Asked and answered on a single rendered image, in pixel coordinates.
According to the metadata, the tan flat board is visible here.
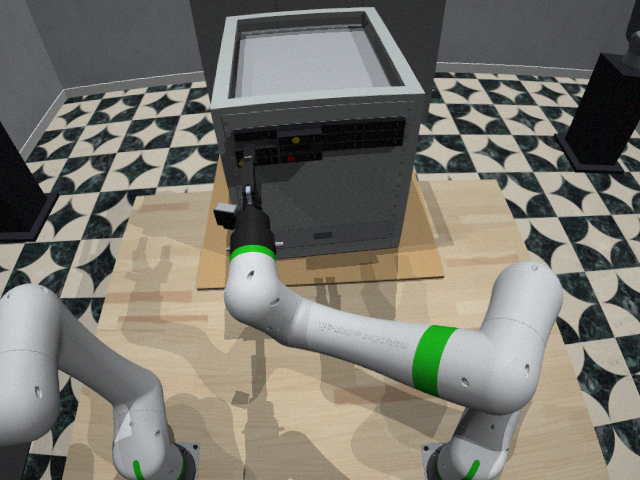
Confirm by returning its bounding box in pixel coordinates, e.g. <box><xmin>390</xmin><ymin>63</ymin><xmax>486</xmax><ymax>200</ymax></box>
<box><xmin>197</xmin><ymin>154</ymin><xmax>444</xmax><ymax>290</ymax></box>

